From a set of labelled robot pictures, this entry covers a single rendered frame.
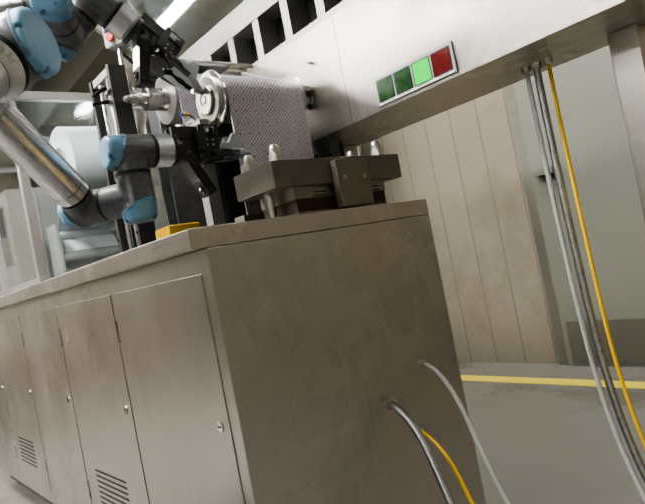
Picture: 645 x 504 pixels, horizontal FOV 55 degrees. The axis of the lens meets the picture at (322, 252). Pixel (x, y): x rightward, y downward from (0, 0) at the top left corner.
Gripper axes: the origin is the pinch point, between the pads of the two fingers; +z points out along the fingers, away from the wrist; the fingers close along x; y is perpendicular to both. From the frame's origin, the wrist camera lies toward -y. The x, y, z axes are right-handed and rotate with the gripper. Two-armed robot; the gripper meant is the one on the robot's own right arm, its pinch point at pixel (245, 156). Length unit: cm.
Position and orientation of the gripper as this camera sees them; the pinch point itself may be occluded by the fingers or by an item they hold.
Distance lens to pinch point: 155.9
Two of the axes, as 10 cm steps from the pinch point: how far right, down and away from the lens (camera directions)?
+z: 7.6, -1.3, 6.3
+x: -6.2, 1.3, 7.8
